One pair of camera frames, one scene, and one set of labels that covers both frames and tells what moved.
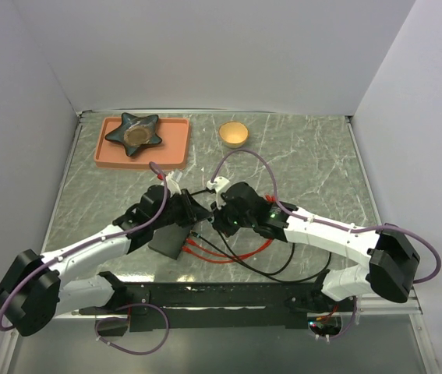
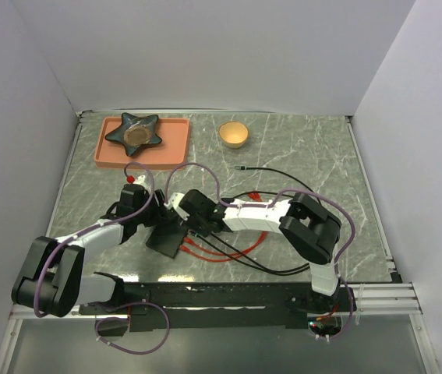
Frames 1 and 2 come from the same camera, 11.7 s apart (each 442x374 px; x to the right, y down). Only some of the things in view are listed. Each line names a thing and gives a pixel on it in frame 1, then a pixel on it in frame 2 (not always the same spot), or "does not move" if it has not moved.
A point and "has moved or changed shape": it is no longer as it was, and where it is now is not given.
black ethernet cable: (253, 268) has moved or changed shape
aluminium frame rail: (362, 305) does not move
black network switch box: (170, 240) does not move
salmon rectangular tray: (172, 153) does not move
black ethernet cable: (238, 258) has moved or changed shape
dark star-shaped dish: (134, 132) does not move
